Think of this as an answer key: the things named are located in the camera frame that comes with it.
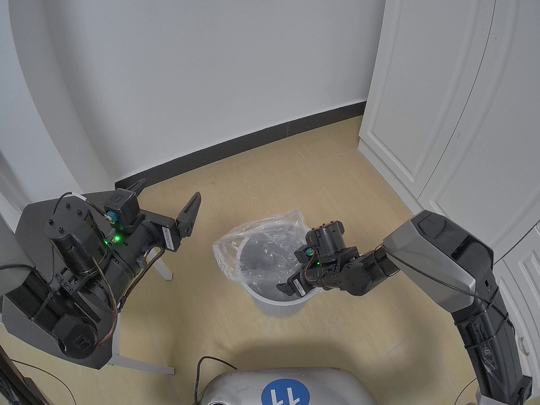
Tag clear plastic bag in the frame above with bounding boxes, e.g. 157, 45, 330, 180
212, 210, 315, 294

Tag black cable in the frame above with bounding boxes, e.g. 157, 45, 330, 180
193, 356, 239, 402

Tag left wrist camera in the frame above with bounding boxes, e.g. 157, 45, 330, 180
103, 188, 141, 233

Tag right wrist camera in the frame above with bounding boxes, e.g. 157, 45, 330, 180
294, 245, 322, 269

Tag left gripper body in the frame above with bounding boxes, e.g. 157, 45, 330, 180
101, 209, 181, 307

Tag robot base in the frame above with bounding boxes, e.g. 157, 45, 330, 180
198, 367, 377, 405

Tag grey white chair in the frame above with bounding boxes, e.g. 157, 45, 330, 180
2, 190, 176, 375

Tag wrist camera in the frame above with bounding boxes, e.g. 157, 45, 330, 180
103, 188, 141, 233
294, 245, 322, 269

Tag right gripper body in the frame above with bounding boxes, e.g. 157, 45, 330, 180
276, 267, 334, 298

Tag white wardrobe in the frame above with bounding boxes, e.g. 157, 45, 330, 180
358, 0, 540, 395

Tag light grey trash bin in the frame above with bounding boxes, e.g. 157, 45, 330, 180
238, 235, 321, 317

